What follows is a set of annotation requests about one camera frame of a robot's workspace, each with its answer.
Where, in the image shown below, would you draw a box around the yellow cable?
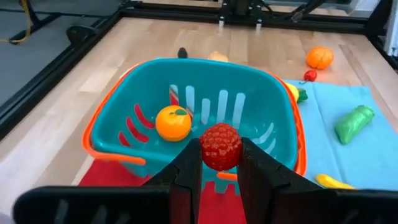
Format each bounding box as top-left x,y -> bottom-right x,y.
0,0 -> 32,44

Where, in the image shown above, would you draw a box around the small yellow toy banana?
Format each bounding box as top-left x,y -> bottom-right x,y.
315,173 -> 357,190

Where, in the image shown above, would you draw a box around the red toy raspberry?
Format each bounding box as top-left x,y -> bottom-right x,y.
198,123 -> 243,172

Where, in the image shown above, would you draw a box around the small red toy pepper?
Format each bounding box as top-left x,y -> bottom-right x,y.
300,69 -> 318,85

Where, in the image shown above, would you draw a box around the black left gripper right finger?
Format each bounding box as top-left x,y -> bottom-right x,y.
238,136 -> 398,224

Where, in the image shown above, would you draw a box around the red cloth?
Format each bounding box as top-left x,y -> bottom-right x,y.
77,93 -> 248,224

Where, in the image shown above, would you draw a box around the yellow toy corn cob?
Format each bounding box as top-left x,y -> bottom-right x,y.
285,82 -> 308,103

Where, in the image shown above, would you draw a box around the green toy cucumber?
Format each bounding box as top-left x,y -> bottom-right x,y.
334,105 -> 376,146

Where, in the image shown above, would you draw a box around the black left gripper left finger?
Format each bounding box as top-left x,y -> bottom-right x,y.
12,138 -> 203,224

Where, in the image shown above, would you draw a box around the black aluminium table frame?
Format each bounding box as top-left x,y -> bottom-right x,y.
0,0 -> 398,139

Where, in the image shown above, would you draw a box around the toy orange with leaf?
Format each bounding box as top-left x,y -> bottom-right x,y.
155,105 -> 192,142

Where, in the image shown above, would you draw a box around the teal basket orange handles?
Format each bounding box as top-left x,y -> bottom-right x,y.
82,57 -> 308,195

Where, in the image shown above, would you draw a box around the light blue cloth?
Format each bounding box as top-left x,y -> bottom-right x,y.
279,79 -> 398,190

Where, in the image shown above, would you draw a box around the tan toy bread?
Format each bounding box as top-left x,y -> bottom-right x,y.
207,51 -> 229,62

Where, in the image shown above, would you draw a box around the peeled toy tangerine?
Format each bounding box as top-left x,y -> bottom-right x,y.
306,46 -> 335,70

